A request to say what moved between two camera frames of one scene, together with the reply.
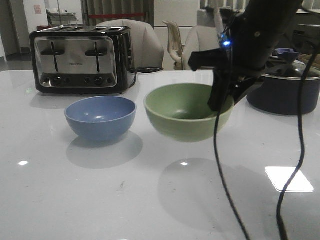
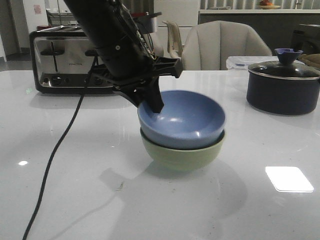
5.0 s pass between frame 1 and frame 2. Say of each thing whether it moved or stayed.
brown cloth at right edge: stayed
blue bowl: moved
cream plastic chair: stayed
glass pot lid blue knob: stayed
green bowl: moved
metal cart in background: stayed
